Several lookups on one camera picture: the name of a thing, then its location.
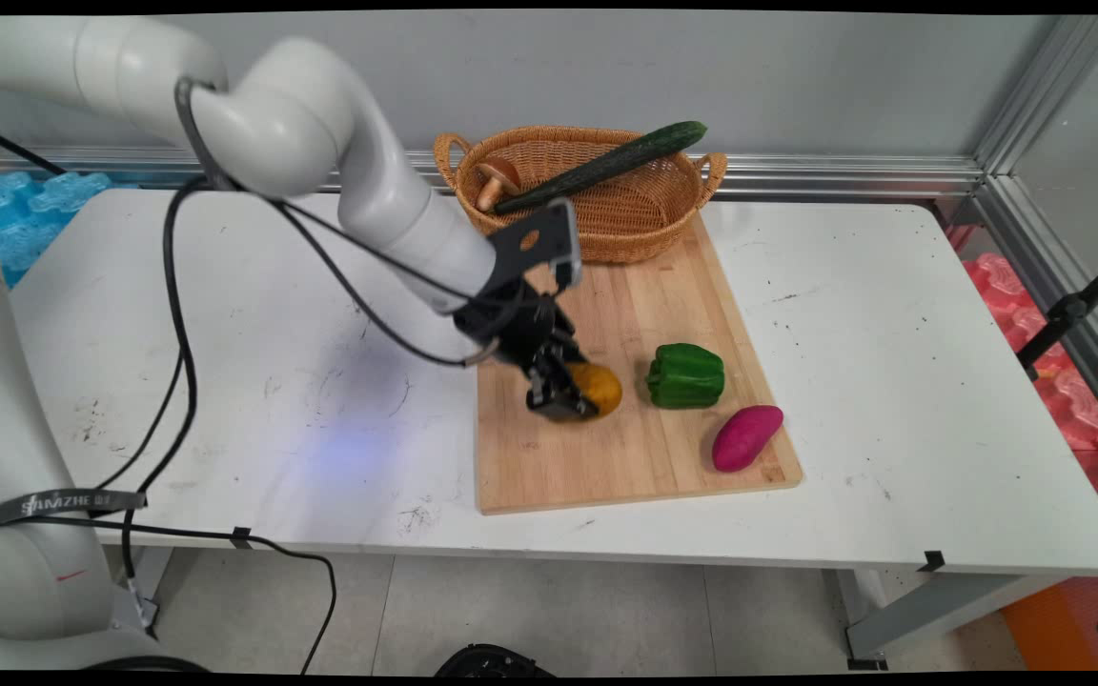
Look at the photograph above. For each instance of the black round device on floor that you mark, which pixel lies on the black round device on floor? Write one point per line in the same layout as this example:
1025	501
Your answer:
492	662

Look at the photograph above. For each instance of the purple toy sweet potato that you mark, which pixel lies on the purple toy sweet potato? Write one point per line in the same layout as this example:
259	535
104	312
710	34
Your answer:
747	438

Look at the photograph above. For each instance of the yellow orange toy potato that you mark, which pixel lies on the yellow orange toy potato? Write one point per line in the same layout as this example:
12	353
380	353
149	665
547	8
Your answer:
603	389

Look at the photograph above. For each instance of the orange floor strip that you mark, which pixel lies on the orange floor strip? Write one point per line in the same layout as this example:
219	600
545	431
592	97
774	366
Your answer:
1064	629

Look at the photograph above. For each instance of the green toy bell pepper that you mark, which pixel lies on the green toy bell pepper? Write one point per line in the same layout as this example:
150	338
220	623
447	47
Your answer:
687	376

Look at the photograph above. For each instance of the long dark green cucumber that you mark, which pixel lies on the long dark green cucumber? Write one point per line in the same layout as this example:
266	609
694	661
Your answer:
606	164

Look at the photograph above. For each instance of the light wooden cutting board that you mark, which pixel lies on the light wooden cutting board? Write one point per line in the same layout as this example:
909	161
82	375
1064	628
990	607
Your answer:
625	448

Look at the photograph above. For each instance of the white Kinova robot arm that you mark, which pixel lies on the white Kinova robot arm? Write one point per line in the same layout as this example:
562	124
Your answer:
301	124

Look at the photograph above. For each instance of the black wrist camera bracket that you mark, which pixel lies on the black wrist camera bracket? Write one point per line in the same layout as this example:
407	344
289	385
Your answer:
535	243

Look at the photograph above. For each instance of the horizontal aluminium frame rail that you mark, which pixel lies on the horizontal aluminium frame rail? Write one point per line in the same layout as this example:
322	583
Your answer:
797	174

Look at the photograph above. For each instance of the grey metal table leg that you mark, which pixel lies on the grey metal table leg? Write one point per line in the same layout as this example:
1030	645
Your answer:
940	610

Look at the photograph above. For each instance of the small black tape clip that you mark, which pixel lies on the small black tape clip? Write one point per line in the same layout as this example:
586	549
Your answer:
240	536
932	561

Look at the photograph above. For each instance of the brown toy mushroom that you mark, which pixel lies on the brown toy mushroom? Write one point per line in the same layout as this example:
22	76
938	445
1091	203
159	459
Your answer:
497	176

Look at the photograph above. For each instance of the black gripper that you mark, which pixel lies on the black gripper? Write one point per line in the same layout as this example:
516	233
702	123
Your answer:
520	329

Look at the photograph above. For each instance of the aluminium corner frame post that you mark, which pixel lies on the aluminium corner frame post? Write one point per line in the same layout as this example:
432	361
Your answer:
1045	86

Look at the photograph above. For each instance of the black tripod stand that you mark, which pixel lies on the black tripod stand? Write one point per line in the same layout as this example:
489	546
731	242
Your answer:
1068	310

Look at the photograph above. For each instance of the blue foam floor mat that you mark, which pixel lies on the blue foam floor mat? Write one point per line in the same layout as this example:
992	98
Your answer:
20	214

